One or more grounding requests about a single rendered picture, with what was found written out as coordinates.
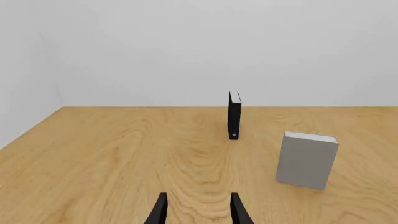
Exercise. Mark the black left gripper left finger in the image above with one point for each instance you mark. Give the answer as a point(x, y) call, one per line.
point(158, 212)

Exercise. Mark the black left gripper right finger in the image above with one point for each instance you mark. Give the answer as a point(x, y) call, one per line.
point(239, 212)

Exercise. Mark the grey upright book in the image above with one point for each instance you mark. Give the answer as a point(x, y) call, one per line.
point(306, 161)

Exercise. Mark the black upright book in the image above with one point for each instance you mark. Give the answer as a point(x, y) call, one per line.
point(234, 116)

